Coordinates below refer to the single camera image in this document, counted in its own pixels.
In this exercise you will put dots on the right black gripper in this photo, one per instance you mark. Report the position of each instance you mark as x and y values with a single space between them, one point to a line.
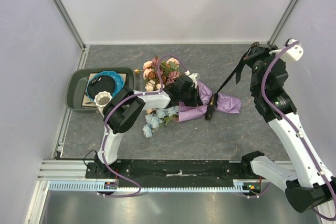
258 51

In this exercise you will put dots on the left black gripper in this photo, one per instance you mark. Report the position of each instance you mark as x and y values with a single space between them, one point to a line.
196 101

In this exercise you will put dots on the dusty pink rose stem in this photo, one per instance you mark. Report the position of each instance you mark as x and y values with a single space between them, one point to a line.
170 67

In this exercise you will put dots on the cream rose stem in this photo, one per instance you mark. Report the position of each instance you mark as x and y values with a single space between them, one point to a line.
152 86

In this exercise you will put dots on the purple pink wrapping paper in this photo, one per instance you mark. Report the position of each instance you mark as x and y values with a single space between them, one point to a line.
225 103

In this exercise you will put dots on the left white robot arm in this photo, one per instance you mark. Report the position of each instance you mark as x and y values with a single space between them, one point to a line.
122 111

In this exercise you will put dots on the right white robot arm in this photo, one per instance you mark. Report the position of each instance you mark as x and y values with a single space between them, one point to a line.
312 183

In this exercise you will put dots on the white ribbed ceramic vase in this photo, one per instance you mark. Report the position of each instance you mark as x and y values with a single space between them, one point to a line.
101 100

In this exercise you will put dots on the brown orange flower stem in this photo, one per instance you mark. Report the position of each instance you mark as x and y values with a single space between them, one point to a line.
153 76

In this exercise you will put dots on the blue hydrangea stem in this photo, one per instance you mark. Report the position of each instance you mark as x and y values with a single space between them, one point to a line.
159 117

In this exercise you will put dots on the peach flower stem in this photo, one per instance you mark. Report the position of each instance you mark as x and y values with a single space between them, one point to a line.
147 67

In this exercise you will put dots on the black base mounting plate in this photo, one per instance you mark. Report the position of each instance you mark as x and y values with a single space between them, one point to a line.
141 168

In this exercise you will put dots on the dark green plastic tray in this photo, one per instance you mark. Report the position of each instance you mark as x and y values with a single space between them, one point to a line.
75 85

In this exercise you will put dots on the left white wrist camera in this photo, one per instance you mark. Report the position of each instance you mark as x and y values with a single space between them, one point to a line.
194 76

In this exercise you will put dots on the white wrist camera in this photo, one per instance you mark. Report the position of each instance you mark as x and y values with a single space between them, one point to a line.
292 52
194 76

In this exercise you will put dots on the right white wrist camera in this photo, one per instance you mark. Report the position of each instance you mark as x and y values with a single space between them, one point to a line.
292 52

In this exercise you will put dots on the light blue cable duct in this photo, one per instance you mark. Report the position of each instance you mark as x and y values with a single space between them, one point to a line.
106 187

